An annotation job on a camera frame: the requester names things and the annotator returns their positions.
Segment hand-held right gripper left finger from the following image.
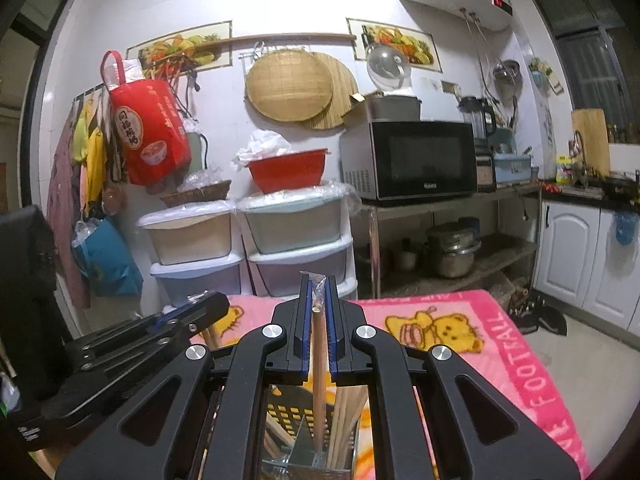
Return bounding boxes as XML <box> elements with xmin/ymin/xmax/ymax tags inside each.
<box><xmin>55</xmin><ymin>272</ymin><xmax>314</xmax><ymax>480</ymax></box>

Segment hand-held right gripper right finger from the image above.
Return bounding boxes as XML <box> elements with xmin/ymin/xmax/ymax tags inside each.
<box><xmin>325</xmin><ymin>275</ymin><xmax>581</xmax><ymax>480</ymax></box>

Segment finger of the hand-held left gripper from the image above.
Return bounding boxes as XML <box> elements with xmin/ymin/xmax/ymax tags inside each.
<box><xmin>132</xmin><ymin>291</ymin><xmax>231</xmax><ymax>335</ymax></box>
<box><xmin>62</xmin><ymin>322</ymin><xmax>221</xmax><ymax>377</ymax></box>

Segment wooden chopstick pair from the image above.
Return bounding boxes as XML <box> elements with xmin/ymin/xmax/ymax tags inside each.
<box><xmin>300</xmin><ymin>271</ymin><xmax>332</xmax><ymax>455</ymax></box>

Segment green plastic utensil basket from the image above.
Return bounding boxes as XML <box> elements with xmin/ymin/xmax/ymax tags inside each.
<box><xmin>202</xmin><ymin>384</ymin><xmax>372</xmax><ymax>480</ymax></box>

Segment beige plastic storage drawers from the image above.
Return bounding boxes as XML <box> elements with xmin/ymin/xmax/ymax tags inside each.
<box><xmin>137</xmin><ymin>199</ymin><xmax>247</xmax><ymax>307</ymax></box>

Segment blue tote bag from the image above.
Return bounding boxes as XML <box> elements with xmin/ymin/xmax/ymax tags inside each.
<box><xmin>71</xmin><ymin>216</ymin><xmax>144</xmax><ymax>299</ymax></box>

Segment pale green storage drawers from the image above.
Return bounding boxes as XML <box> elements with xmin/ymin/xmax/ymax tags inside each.
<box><xmin>237</xmin><ymin>184</ymin><xmax>359</xmax><ymax>302</ymax></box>

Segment small steel pot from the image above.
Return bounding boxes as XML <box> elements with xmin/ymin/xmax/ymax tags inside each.
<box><xmin>389</xmin><ymin>239</ymin><xmax>422</xmax><ymax>272</ymax></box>

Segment bundle of chopsticks in basket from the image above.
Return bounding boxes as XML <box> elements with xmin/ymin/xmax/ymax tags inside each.
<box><xmin>331</xmin><ymin>386</ymin><xmax>367</xmax><ymax>467</ymax></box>

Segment hanging aprons and clothes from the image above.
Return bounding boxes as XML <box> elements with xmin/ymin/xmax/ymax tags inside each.
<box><xmin>46</xmin><ymin>91</ymin><xmax>127</xmax><ymax>311</ymax></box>

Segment brown wicker basket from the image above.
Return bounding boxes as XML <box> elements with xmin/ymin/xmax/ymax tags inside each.
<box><xmin>160</xmin><ymin>179</ymin><xmax>234</xmax><ymax>209</ymax></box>

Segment thin chopsticks in basket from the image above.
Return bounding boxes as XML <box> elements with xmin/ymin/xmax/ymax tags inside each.
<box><xmin>261</xmin><ymin>407</ymin><xmax>293</xmax><ymax>463</ymax></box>

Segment metal shelf table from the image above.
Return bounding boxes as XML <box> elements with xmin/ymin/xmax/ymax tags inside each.
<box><xmin>349</xmin><ymin>184</ymin><xmax>544</xmax><ymax>302</ymax></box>

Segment steel pressure cooker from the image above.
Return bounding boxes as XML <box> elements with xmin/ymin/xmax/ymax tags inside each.
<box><xmin>425</xmin><ymin>224</ymin><xmax>484</xmax><ymax>279</ymax></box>

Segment red plastic basin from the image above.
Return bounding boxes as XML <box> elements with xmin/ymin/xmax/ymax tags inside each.
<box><xmin>247</xmin><ymin>148</ymin><xmax>331</xmax><ymax>194</ymax></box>

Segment pale green jug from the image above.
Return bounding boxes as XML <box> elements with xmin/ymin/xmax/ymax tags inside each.
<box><xmin>184</xmin><ymin>131</ymin><xmax>209</xmax><ymax>174</ymax></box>

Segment white plastic bag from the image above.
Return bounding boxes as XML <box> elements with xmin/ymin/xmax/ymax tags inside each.
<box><xmin>231</xmin><ymin>129</ymin><xmax>294</xmax><ymax>167</ymax></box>

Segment pink printed blanket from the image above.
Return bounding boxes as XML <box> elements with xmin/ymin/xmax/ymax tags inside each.
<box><xmin>30</xmin><ymin>289</ymin><xmax>595</xmax><ymax>480</ymax></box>

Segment black microwave oven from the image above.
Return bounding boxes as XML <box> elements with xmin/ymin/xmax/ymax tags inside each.
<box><xmin>340</xmin><ymin>120</ymin><xmax>479</xmax><ymax>202</ymax></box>

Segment red shopping bag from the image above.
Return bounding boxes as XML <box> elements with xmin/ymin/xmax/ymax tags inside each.
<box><xmin>102</xmin><ymin>50</ymin><xmax>194</xmax><ymax>187</ymax></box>

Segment pile of dark shoes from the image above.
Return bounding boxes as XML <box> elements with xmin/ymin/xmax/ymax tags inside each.
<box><xmin>509</xmin><ymin>289</ymin><xmax>569</xmax><ymax>337</ymax></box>

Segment grey box on microwave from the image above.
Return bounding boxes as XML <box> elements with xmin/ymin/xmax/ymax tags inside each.
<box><xmin>342</xmin><ymin>92</ymin><xmax>424</xmax><ymax>127</ymax></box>

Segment round bamboo mat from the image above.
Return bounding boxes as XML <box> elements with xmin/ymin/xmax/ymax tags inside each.
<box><xmin>299</xmin><ymin>52</ymin><xmax>360</xmax><ymax>131</ymax></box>

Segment round bamboo tray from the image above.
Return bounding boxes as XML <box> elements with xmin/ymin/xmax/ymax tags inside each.
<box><xmin>245</xmin><ymin>50</ymin><xmax>335</xmax><ymax>122</ymax></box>

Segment light blue bread box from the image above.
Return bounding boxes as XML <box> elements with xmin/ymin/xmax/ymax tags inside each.
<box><xmin>492</xmin><ymin>152</ymin><xmax>534</xmax><ymax>184</ymax></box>

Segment black blender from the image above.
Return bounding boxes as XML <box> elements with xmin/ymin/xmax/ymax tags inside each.
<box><xmin>458</xmin><ymin>95</ymin><xmax>499</xmax><ymax>145</ymax></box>

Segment white kitchen cabinet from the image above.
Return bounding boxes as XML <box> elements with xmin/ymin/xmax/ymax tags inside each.
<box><xmin>531</xmin><ymin>199</ymin><xmax>640</xmax><ymax>332</ymax></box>

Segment glass pot lid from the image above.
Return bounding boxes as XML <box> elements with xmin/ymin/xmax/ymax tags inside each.
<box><xmin>365</xmin><ymin>42</ymin><xmax>414</xmax><ymax>92</ymax></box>

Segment long wooden rolling pin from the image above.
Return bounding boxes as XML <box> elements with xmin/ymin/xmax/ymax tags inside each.
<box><xmin>192</xmin><ymin>32</ymin><xmax>357</xmax><ymax>57</ymax></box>

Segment black cluttered kitchen countertop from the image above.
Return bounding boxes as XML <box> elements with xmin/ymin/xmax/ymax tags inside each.
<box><xmin>540</xmin><ymin>175</ymin><xmax>640</xmax><ymax>211</ymax></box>

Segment metal faucet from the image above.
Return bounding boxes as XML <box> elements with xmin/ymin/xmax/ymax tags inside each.
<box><xmin>569</xmin><ymin>130</ymin><xmax>592</xmax><ymax>187</ymax></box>

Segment hanging metal strainer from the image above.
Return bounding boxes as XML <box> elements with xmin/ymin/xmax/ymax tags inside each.
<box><xmin>492</xmin><ymin>58</ymin><xmax>522</xmax><ymax>87</ymax></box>

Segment blue hanging cloth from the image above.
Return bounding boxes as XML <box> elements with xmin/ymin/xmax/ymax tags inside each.
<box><xmin>614</xmin><ymin>211</ymin><xmax>637</xmax><ymax>247</ymax></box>

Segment wooden cutting board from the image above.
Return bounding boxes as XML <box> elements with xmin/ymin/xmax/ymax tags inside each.
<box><xmin>571</xmin><ymin>108</ymin><xmax>612</xmax><ymax>177</ymax></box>

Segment dark window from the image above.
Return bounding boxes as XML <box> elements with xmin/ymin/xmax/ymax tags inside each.
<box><xmin>520</xmin><ymin>0</ymin><xmax>640</xmax><ymax>112</ymax></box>

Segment fruit wall poster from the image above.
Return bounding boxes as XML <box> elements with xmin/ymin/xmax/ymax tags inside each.
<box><xmin>346</xmin><ymin>17</ymin><xmax>444</xmax><ymax>74</ymax></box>
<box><xmin>125</xmin><ymin>21</ymin><xmax>234</xmax><ymax>70</ymax></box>

